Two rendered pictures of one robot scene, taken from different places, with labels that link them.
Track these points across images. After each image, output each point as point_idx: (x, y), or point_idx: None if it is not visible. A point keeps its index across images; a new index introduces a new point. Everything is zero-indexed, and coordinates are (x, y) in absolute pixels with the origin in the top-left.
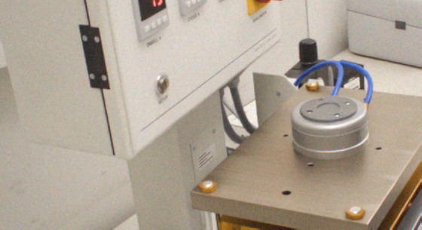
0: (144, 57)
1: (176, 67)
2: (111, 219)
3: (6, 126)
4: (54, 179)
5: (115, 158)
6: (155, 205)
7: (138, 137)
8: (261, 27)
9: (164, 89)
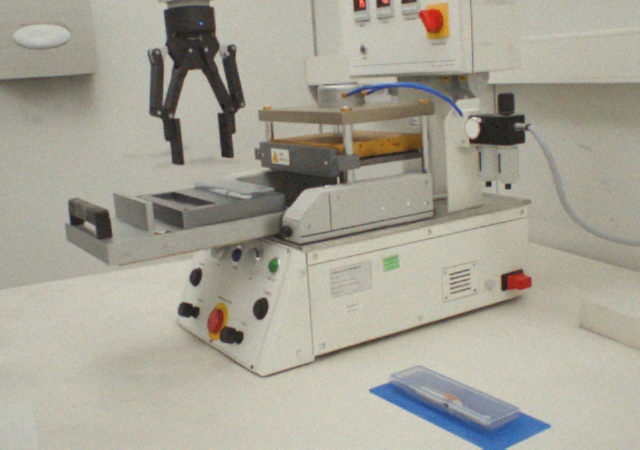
0: (357, 31)
1: (373, 45)
2: None
3: (609, 135)
4: (632, 199)
5: None
6: None
7: (351, 68)
8: (438, 52)
9: (361, 51)
